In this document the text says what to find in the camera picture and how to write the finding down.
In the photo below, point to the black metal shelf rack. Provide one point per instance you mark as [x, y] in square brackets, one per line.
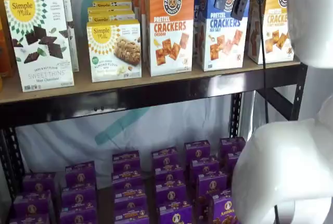
[156, 99]

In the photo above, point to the Simple Mills sweet thins box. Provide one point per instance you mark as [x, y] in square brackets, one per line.
[71, 26]
[39, 47]

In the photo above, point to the blue pretzel crackers box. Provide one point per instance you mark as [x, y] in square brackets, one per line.
[223, 39]
[197, 5]

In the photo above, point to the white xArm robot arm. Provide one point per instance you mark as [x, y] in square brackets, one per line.
[281, 156]

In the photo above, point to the yellow pretzel crackers box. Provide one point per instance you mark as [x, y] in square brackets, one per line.
[275, 31]

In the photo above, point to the brown orange snack box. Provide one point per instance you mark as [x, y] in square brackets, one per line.
[6, 39]

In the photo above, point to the white backdrop with teal logo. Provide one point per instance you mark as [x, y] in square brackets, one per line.
[65, 143]

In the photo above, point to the Simple Mills almond bars box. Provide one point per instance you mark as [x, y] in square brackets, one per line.
[112, 2]
[112, 16]
[109, 8]
[114, 52]

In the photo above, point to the tilted purple Annie's box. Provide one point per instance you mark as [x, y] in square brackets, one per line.
[204, 209]

